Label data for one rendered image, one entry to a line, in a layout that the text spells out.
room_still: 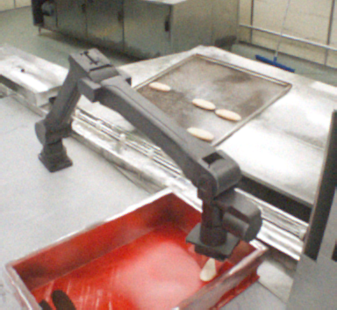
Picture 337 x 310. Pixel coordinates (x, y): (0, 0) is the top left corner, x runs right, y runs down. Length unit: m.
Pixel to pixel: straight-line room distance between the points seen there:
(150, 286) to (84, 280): 0.15
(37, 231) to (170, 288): 0.40
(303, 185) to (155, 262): 0.46
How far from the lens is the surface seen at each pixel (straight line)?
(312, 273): 0.82
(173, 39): 4.14
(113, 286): 0.98
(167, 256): 1.04
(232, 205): 0.79
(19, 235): 1.16
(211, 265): 0.97
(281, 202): 1.25
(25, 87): 1.83
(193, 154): 0.80
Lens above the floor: 1.55
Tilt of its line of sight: 29 degrees down
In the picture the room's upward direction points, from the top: straight up
